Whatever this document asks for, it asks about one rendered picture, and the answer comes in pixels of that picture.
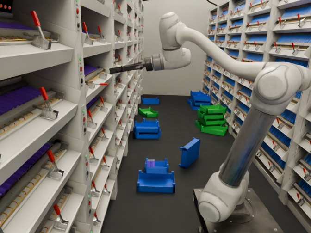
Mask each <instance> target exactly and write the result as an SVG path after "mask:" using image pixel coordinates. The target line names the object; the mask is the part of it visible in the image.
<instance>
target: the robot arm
mask: <svg viewBox="0 0 311 233"><path fill-rule="evenodd" d="M159 33H160V40H161V43H162V49H163V53H159V54H155V55H152V58H151V57H145V58H144V62H141V61H140V62H138V63H134V64H130V65H124V66H120V67H113V68H110V69H109V71H110V74H115V73H120V72H126V71H132V70H141V69H143V68H144V67H145V68H146V71H152V70H153V69H154V71H159V70H165V69H168V70H173V69H178V68H182V67H185V66H187V65H189V64H190V63H191V52H190V50H188V49H186V48H182V45H183V44H184V42H186V41H190V42H193V43H195V44H196V45H198V46H199V47H200V48H201V49H202V50H203V51H204V52H206V53H207V54H208V55H209V56H210V57H211V58H212V59H213V60H214V61H215V62H216V63H217V64H218V65H219V66H221V67H222V68H223V69H224V70H226V71H227V72H229V73H231V74H233V75H235V76H238V77H241V78H244V79H247V80H250V81H252V82H254V86H253V90H252V93H251V97H250V103H251V107H250V109H249V111H248V113H247V115H246V117H245V120H244V122H243V124H242V126H241V128H240V130H239V132H238V134H237V136H236V139H235V141H234V143H233V145H232V147H231V149H230V151H229V153H228V156H227V158H226V160H225V162H224V163H223V164H222V165H221V166H220V168H219V171H218V172H215V173H213V174H212V176H211V177H210V179H209V181H208V182H207V184H206V186H205V187H204V189H203V191H202V192H201V194H200V196H199V198H198V210H199V212H200V214H201V215H202V217H203V218H204V219H205V220H207V221H209V222H213V223H218V222H222V221H224V220H226V219H227V218H228V217H229V216H230V215H245V216H250V211H249V210H248V209H247V208H246V206H245V204H244V200H245V197H246V194H247V189H248V184H249V172H248V168H249V166H250V164H251V163H252V161H253V159H254V157H255V155H256V153H257V152H258V150H259V148H260V146H261V144H262V142H263V141H264V139H265V137H266V135H267V133H268V131H269V130H270V128H271V126H272V124H273V122H274V120H275V118H276V117H277V115H279V114H281V113H283V112H284V111H285V109H286V108H287V106H288V105H289V104H290V102H291V101H292V99H293V98H294V96H295V95H296V92H299V91H304V90H307V89H308V88H309V87H310V86H311V70H309V69H307V68H305V67H303V66H301V65H296V64H293V63H289V62H239V61H236V60H234V59H233V58H231V57H230V56H229V55H227V54H226V53H225V52H224V51H222V50H221V49H220V48H219V47H218V46H217V45H215V44H214V43H213V42H212V41H211V40H209V39H208V38H207V37H206V36H204V35H203V34H202V33H200V32H198V31H196V30H193V29H190V28H187V26H186V25H185V24H184V23H182V22H181V21H180V19H179V17H178V16H177V14H176V13H173V12H169V13H166V14H164V15H163V16H162V17H161V19H160V23H159Z"/></svg>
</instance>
